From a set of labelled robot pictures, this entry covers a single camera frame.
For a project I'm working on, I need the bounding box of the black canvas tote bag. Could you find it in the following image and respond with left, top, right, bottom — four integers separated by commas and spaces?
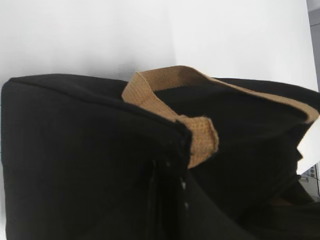
1, 66, 320, 240

